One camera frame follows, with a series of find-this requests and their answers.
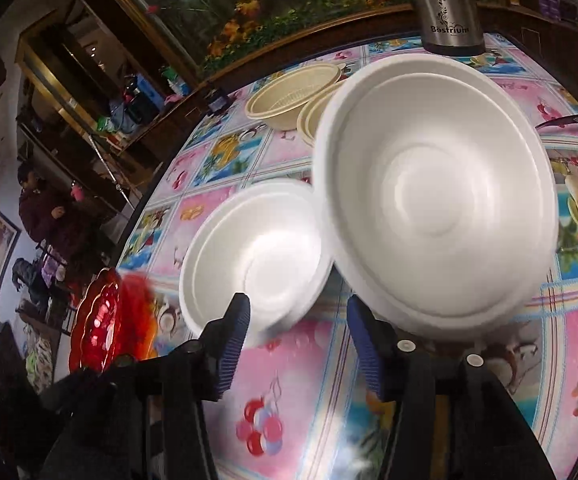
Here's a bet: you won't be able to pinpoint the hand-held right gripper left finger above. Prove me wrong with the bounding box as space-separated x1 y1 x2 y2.
39 292 252 480

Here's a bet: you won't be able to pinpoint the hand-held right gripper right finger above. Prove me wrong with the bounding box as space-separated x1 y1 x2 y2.
346 295 557 480

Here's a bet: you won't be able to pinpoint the small white foam bowl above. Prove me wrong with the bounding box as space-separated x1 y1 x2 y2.
179 178 335 348

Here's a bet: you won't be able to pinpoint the red plastic plate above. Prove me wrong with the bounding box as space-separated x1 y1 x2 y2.
69 268 160 376

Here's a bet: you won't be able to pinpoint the beige plastic strainer bowl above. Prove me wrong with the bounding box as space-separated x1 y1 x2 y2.
245 63 350 121

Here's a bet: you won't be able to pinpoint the printed fruit tablecloth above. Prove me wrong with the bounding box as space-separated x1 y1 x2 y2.
116 32 578 480

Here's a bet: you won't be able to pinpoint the white bottle green cap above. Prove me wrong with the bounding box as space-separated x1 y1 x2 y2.
163 67 190 96

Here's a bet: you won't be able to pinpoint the dark eyeglasses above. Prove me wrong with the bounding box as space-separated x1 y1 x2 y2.
534 112 578 148

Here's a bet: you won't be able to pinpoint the framed floral painting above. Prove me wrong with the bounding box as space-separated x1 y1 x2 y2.
86 0 507 78

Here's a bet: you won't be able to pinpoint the stainless steel thermos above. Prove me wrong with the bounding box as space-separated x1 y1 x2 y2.
401 0 486 57

